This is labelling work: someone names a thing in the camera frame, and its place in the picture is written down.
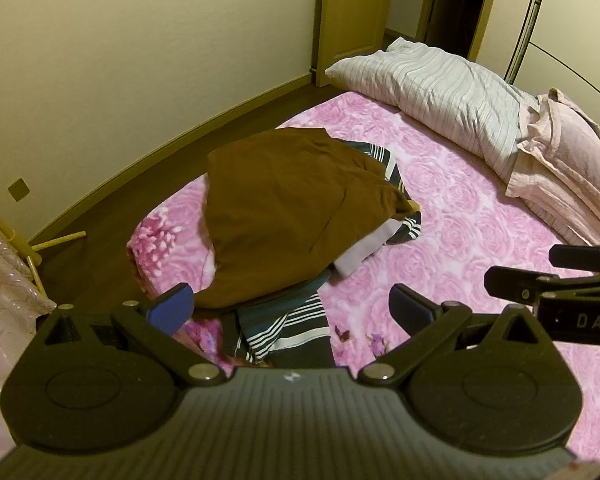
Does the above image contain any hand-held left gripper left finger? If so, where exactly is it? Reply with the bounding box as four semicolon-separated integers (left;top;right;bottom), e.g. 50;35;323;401
42;282;227;388

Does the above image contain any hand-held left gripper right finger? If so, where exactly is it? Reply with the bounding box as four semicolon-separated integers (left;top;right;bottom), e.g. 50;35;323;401
356;282;543;388

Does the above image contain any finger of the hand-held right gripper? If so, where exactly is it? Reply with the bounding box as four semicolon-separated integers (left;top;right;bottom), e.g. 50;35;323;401
549;243;600;273
483;265;600;306

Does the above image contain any brown long-sleeve shirt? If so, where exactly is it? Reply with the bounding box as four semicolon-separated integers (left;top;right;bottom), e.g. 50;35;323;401
194;127;421;311

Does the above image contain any lilac garment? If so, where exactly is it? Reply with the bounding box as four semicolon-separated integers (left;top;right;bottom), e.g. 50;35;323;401
332;222;397;277

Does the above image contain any pink floral blanket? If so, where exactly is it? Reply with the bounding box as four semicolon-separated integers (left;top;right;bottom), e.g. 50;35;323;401
126;91;600;463

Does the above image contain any pink folded blanket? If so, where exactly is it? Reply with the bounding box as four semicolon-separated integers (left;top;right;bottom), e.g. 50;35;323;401
505;89;600;246

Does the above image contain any teal striped garment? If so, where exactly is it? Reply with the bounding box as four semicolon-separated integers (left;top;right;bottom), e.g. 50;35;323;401
222;141;424;368

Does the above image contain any wooden rack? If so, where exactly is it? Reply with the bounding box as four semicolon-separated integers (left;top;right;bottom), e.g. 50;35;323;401
0;195;88;296

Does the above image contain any pink printed cloth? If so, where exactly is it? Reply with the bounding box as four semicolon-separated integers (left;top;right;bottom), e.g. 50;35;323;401
0;207;58;456

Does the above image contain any cream wardrobe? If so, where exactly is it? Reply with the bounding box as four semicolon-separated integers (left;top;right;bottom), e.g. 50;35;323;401
502;0;600;151

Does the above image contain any wooden door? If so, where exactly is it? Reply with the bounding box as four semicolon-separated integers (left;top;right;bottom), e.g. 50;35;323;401
312;0;396;88

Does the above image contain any wall socket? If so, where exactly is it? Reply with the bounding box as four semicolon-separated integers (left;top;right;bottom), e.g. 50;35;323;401
7;177;31;202

